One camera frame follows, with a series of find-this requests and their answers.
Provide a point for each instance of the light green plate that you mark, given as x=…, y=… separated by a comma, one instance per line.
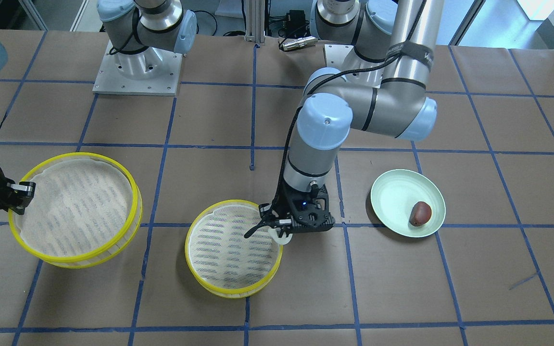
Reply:
x=394, y=196

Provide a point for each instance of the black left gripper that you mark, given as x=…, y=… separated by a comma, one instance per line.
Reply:
x=285, y=202

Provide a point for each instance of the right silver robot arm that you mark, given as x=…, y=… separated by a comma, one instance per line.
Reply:
x=134, y=27

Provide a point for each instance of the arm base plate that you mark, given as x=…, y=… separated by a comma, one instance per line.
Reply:
x=343, y=58
x=154, y=72

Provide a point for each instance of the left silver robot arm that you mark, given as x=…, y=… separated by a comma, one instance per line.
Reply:
x=381, y=89

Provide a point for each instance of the aluminium frame post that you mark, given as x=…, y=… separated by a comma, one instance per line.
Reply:
x=255, y=16

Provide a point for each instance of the yellow steamer layer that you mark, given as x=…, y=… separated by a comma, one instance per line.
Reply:
x=87, y=208
x=222, y=260

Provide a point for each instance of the white bun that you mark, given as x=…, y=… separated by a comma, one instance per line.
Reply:
x=280, y=236

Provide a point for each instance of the brown bun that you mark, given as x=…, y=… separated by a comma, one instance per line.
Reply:
x=421, y=214

